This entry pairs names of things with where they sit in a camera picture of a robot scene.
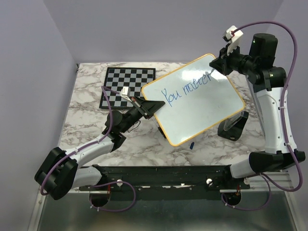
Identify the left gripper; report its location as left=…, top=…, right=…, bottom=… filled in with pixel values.
left=120, top=95, right=165, bottom=134

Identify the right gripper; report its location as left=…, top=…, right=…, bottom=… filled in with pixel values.
left=210, top=42, right=257, bottom=76

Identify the yellow framed whiteboard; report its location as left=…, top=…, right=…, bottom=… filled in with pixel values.
left=141, top=53, right=245, bottom=146

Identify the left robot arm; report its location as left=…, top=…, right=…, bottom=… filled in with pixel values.
left=34, top=97, right=165, bottom=200

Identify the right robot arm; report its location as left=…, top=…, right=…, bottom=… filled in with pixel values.
left=209, top=32, right=306, bottom=189

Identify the black white chessboard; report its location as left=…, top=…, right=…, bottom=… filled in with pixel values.
left=99, top=67, right=156, bottom=111

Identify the black eraser holder stand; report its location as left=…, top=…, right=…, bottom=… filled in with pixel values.
left=218, top=111, right=249, bottom=141

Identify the black wire board easel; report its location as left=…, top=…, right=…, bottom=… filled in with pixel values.
left=155, top=119, right=166, bottom=139

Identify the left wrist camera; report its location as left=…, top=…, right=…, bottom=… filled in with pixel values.
left=120, top=86, right=131, bottom=102

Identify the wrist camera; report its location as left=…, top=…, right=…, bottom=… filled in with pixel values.
left=223, top=25, right=244, bottom=56
left=120, top=86, right=131, bottom=102

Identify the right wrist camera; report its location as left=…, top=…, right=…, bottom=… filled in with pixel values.
left=223, top=25, right=244, bottom=56

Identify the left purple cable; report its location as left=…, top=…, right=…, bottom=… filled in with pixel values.
left=40, top=85, right=122, bottom=195

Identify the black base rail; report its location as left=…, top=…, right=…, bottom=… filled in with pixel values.
left=79, top=166, right=250, bottom=201

